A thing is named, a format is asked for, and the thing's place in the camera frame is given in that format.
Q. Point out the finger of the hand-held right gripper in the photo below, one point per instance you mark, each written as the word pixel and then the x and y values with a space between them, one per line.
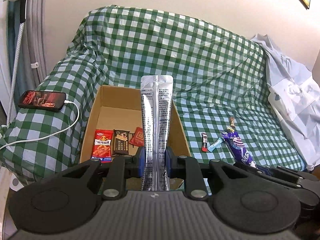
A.
pixel 265 173
pixel 297 172

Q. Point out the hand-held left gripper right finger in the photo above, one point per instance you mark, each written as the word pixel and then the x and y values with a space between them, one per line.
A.
pixel 170 162

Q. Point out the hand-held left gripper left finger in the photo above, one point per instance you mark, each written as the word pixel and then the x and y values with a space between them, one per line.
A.
pixel 141 161

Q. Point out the small red packet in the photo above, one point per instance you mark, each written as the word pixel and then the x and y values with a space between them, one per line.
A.
pixel 137 137

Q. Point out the dark brown snack packet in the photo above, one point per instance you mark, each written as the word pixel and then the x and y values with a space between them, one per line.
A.
pixel 121 142

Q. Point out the purple snack packet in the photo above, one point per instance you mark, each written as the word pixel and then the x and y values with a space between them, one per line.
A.
pixel 238 146

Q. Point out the red black stick sachet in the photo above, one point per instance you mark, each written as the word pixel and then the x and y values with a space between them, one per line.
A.
pixel 205 142

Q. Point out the large red snack packet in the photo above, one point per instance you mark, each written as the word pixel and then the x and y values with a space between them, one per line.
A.
pixel 102 145

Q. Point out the silver stick packet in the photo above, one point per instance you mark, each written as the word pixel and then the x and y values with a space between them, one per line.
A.
pixel 155 120

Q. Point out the light blue sachet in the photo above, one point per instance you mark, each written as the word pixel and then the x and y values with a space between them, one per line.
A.
pixel 215 145

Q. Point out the cardboard box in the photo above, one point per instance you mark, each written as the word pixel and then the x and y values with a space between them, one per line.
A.
pixel 117 115

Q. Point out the small yellow candy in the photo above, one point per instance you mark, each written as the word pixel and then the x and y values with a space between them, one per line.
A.
pixel 231 129

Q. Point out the small brown candy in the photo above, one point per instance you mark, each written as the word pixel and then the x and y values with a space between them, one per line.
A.
pixel 232 122

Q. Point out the white cloth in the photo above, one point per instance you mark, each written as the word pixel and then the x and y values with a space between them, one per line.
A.
pixel 292 92

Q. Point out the green checkered cloth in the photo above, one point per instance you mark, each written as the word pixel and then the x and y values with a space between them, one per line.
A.
pixel 175 55

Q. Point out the black smartphone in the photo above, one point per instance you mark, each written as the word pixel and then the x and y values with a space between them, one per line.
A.
pixel 41 100

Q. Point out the white curtain clip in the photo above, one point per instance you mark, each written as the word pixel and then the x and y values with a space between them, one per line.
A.
pixel 34 64

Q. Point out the grey curtain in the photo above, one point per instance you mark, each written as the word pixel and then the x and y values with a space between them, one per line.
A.
pixel 35 35

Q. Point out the white window frame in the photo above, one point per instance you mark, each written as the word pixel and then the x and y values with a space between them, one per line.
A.
pixel 3 67

